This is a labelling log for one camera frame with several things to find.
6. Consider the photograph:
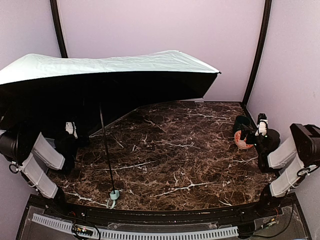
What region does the mint green folding umbrella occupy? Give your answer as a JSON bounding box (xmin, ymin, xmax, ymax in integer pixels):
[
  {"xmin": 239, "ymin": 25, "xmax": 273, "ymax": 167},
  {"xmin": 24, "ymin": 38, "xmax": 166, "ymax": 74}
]
[{"xmin": 0, "ymin": 50, "xmax": 223, "ymax": 209}]

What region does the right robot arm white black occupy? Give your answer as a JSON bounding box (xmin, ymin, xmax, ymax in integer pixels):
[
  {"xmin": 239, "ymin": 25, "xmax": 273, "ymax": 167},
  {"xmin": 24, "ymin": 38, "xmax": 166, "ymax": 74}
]
[{"xmin": 239, "ymin": 120, "xmax": 320, "ymax": 217}]

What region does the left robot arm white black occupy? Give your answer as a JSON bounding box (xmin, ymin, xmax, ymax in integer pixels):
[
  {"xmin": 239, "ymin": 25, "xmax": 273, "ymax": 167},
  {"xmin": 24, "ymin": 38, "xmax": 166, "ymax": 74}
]
[{"xmin": 0, "ymin": 121, "xmax": 82, "ymax": 205}]

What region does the dark green cup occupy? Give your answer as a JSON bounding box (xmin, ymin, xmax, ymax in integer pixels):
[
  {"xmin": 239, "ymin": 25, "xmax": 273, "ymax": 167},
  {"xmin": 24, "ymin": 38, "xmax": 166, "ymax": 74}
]
[{"xmin": 233, "ymin": 115, "xmax": 251, "ymax": 134}]

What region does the red white patterned bowl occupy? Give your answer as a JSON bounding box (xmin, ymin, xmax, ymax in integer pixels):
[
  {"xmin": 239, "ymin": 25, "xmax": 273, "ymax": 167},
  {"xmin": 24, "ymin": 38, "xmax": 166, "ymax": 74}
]
[{"xmin": 234, "ymin": 130, "xmax": 254, "ymax": 150}]

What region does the small green circuit board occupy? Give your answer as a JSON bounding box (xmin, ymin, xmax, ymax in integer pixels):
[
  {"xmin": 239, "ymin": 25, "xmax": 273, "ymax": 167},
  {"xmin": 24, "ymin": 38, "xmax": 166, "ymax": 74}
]
[{"xmin": 71, "ymin": 224, "xmax": 94, "ymax": 238}]

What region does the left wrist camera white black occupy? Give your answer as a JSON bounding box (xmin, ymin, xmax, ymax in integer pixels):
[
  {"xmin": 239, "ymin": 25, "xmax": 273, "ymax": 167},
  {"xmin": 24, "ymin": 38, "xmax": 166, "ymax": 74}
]
[{"xmin": 65, "ymin": 122, "xmax": 78, "ymax": 139}]

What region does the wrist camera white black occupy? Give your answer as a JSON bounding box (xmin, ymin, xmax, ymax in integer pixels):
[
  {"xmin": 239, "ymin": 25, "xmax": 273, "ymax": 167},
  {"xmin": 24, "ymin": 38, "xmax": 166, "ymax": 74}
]
[
  {"xmin": 65, "ymin": 122, "xmax": 78, "ymax": 139},
  {"xmin": 255, "ymin": 113, "xmax": 268, "ymax": 137}
]

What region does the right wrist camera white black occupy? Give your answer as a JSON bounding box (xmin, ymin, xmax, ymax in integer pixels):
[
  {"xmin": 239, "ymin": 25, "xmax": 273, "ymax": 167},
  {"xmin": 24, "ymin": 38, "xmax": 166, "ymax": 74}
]
[{"xmin": 255, "ymin": 113, "xmax": 268, "ymax": 137}]

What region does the black front frame rail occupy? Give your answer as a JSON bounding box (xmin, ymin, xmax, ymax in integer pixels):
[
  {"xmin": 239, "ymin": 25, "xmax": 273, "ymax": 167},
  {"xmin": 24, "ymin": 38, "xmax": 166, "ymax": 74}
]
[{"xmin": 20, "ymin": 193, "xmax": 306, "ymax": 231}]

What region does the grey slotted cable duct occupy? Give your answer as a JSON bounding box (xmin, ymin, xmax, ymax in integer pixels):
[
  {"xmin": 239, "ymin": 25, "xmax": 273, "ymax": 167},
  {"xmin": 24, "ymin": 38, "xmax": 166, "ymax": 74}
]
[{"xmin": 31, "ymin": 213, "xmax": 239, "ymax": 240}]

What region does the right black corner post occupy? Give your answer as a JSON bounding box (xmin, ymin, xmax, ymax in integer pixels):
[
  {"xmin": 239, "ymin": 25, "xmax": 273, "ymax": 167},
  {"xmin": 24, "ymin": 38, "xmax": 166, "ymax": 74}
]
[{"xmin": 241, "ymin": 0, "xmax": 272, "ymax": 107}]

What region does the black corner post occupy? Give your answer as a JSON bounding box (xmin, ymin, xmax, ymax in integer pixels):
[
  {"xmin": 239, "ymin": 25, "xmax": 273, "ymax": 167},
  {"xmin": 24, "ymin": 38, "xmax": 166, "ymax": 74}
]
[
  {"xmin": 241, "ymin": 0, "xmax": 272, "ymax": 107},
  {"xmin": 49, "ymin": 0, "xmax": 68, "ymax": 58}
]

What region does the left black corner post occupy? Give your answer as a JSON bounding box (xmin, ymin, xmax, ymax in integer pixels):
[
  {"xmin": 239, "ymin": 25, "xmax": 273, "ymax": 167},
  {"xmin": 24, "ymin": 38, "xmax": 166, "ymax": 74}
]
[{"xmin": 49, "ymin": 0, "xmax": 68, "ymax": 58}]

